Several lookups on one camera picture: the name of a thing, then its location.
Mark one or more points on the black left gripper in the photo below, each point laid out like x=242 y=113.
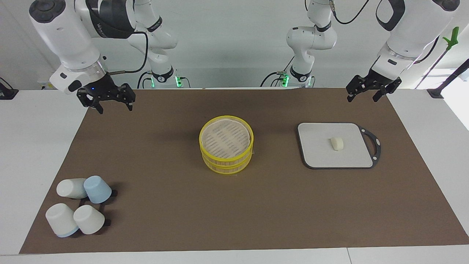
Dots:
x=377 y=80

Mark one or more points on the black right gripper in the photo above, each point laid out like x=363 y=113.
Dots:
x=104 y=90

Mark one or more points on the white steamed bun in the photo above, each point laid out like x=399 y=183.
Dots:
x=337 y=143

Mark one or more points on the yellow-rimmed steamer lid tray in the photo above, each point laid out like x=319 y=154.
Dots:
x=200 y=140

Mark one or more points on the white perforated steamer liner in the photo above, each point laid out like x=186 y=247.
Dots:
x=225 y=137

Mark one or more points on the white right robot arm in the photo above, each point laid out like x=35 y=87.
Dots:
x=66 y=36

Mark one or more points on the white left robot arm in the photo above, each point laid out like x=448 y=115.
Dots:
x=410 y=29

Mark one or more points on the yellow-rimmed bamboo steamer basket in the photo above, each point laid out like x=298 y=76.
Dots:
x=227 y=168

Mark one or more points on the thin black rod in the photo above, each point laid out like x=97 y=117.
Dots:
x=432 y=68

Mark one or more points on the black stand with foot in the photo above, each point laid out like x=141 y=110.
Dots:
x=436 y=93

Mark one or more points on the white power strip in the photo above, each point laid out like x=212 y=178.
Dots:
x=45 y=86

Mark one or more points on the grey cutting board dark rim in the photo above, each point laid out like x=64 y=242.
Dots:
x=329 y=154

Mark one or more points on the green clamp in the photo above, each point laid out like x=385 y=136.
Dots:
x=453 y=38

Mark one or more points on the light blue plastic cup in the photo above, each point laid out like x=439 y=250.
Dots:
x=97 y=189

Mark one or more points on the white plastic cup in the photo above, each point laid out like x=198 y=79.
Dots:
x=69 y=187

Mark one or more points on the cream plastic cup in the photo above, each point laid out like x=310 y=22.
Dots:
x=89 y=220

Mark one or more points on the white cup with blue rim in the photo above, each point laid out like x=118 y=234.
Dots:
x=60 y=220

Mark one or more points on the brown table mat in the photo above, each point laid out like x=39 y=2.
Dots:
x=183 y=220

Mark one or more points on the black table clamp mount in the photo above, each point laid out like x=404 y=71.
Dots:
x=7 y=94

